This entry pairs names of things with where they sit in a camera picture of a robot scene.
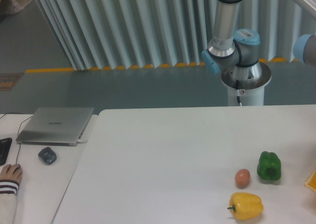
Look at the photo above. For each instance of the person's bare hand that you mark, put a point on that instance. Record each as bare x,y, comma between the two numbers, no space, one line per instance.
9,174

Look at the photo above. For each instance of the forearm in striped-cuff sleeve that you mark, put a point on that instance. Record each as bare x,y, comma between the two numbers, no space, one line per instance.
8,201

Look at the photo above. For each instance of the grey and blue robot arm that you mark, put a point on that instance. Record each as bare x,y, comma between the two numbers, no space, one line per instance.
235,53

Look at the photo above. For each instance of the yellow basket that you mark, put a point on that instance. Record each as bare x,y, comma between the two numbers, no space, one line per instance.
311,181

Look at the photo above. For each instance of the black keyboard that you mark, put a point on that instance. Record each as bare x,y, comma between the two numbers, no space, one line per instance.
5,145

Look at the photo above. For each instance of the small dark grey tray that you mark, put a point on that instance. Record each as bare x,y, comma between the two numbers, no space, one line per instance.
47,155

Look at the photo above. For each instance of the silver laptop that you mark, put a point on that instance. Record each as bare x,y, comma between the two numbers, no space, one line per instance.
56,126

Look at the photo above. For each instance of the white laptop plug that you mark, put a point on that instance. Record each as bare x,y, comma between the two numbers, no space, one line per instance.
82,141

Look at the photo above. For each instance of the grey folding screen partition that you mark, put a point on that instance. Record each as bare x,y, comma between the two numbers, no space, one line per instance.
113,33

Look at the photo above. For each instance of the brown egg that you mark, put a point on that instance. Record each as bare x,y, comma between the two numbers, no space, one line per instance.
242,177

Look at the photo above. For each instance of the yellow bell pepper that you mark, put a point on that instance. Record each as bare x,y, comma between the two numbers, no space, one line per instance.
245,206

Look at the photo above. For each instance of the green bell pepper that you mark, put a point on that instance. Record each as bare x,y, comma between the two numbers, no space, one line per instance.
269,166

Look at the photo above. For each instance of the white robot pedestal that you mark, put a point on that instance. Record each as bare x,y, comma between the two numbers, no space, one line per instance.
246,85

